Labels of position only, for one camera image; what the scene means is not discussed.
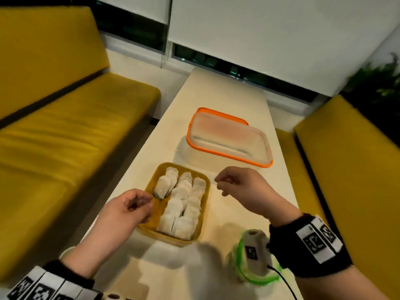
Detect person's left forearm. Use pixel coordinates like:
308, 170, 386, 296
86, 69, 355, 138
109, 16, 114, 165
61, 227, 125, 278

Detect black right wrist marker band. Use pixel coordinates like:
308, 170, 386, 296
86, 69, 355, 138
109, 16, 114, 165
268, 214, 353, 278

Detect person's right hand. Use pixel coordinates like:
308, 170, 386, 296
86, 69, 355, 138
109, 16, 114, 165
214, 166, 304, 228

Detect person's left hand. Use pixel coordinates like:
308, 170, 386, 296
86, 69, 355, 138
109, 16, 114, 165
90, 189, 154, 250

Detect green artificial plants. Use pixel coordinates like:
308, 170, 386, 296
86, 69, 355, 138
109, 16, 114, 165
342, 52, 400, 144

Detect yellow bench seat cushion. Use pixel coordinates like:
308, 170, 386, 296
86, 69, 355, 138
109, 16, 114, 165
275, 127, 329, 225
0, 73, 162, 282

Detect group of white tea bags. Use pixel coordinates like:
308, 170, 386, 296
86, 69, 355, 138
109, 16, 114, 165
153, 167, 208, 242

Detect white roller blind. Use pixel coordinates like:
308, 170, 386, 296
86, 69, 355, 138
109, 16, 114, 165
364, 25, 400, 69
168, 0, 400, 97
90, 0, 173, 24

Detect translucent yellow tray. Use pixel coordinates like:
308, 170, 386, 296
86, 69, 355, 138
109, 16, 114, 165
137, 162, 212, 248

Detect person's right forearm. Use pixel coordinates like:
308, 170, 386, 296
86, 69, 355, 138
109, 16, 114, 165
295, 265, 388, 300

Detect black camera cable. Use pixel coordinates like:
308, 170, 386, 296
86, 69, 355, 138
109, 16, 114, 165
267, 265, 299, 300

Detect clear container orange rim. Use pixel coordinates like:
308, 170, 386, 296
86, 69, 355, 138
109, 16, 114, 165
175, 112, 274, 182

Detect black wrist marker band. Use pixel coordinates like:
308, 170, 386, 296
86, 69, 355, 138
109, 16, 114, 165
6, 260, 104, 300
268, 214, 353, 278

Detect clear plastic bag green zip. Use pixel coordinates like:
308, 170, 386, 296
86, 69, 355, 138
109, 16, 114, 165
226, 229, 283, 286

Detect dark window pane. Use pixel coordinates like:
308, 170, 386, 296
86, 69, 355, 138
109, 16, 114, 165
72, 0, 168, 53
173, 43, 319, 103

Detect orange container lid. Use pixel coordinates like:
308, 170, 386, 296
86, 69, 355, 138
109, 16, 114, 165
197, 107, 249, 126

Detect blind pull cord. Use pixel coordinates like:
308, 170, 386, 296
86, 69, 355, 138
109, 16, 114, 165
160, 0, 173, 68

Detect black left wrist marker band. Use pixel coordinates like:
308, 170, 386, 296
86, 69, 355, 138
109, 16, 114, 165
6, 260, 104, 300

